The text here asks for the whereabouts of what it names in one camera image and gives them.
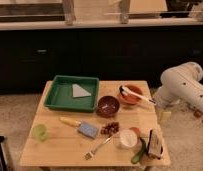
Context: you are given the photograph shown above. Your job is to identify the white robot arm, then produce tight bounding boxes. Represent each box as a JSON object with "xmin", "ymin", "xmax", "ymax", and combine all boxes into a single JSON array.
[{"xmin": 153, "ymin": 62, "xmax": 203, "ymax": 113}]

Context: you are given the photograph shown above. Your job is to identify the orange bowl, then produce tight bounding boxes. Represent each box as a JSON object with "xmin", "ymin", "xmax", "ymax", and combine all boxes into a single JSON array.
[{"xmin": 118, "ymin": 84, "xmax": 143, "ymax": 105}]

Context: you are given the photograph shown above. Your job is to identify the dark red grape bunch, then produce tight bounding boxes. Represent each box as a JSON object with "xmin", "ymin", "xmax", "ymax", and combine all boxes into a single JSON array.
[{"xmin": 100, "ymin": 122, "xmax": 119, "ymax": 135}]

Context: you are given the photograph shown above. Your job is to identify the green cucumber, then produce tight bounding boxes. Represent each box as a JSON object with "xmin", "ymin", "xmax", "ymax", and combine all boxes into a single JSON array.
[{"xmin": 131, "ymin": 138, "xmax": 146, "ymax": 164}]

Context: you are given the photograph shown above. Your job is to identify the blue sponge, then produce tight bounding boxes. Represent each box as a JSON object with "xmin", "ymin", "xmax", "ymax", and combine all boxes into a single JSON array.
[{"xmin": 78, "ymin": 122, "xmax": 99, "ymax": 139}]

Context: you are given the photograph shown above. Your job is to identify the green plastic tray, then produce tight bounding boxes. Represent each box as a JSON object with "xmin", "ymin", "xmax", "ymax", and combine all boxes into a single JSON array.
[{"xmin": 44, "ymin": 75, "xmax": 99, "ymax": 112}]

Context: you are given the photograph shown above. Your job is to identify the black stand on floor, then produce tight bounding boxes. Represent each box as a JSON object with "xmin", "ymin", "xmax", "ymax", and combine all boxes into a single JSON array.
[{"xmin": 0, "ymin": 135, "xmax": 9, "ymax": 171}]

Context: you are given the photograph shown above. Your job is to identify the yellow corn cob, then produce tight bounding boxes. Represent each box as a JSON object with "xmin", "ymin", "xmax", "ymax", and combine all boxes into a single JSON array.
[{"xmin": 59, "ymin": 117, "xmax": 81, "ymax": 127}]

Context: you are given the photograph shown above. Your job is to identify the light green cup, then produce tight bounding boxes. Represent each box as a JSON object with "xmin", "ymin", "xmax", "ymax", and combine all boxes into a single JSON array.
[{"xmin": 31, "ymin": 124, "xmax": 48, "ymax": 141}]

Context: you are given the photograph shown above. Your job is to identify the yellow block on floor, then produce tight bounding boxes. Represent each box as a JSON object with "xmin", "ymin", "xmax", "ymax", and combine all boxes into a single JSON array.
[{"xmin": 159, "ymin": 110, "xmax": 171, "ymax": 124}]

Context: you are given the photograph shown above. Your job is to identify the grey triangular cloth piece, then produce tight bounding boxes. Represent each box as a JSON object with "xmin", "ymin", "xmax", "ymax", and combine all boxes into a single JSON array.
[{"xmin": 72, "ymin": 84, "xmax": 91, "ymax": 98}]

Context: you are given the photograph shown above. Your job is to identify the black cabinet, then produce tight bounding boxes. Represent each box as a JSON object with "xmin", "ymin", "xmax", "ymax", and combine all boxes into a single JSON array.
[{"xmin": 0, "ymin": 26, "xmax": 203, "ymax": 94}]

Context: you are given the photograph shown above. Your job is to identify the black and white toy block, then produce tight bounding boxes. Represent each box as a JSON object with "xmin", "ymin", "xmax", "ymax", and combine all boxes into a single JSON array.
[{"xmin": 147, "ymin": 130, "xmax": 163, "ymax": 159}]

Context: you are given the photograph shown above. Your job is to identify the orange round fruit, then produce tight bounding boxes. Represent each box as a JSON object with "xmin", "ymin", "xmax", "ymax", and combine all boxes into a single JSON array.
[{"xmin": 129, "ymin": 127, "xmax": 141, "ymax": 137}]

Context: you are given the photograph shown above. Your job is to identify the dark red bowl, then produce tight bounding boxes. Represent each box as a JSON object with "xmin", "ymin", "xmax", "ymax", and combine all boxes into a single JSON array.
[{"xmin": 96, "ymin": 96, "xmax": 120, "ymax": 118}]

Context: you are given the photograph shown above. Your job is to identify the silver fork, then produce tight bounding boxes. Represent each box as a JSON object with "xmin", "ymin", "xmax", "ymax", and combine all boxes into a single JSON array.
[{"xmin": 84, "ymin": 136, "xmax": 113, "ymax": 160}]

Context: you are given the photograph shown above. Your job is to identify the wooden table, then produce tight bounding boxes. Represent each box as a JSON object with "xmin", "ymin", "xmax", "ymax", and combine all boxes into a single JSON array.
[{"xmin": 20, "ymin": 81, "xmax": 171, "ymax": 168}]

